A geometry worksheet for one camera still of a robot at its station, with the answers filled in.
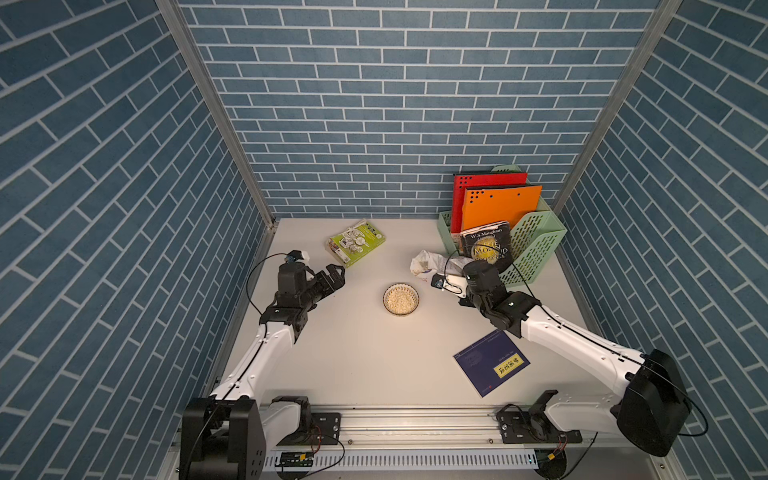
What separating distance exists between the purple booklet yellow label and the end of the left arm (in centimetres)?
42

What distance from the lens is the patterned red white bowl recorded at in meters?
0.93

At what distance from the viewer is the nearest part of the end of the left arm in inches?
25.8

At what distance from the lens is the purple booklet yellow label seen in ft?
2.70

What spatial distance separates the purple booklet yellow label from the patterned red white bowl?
0.65 feet
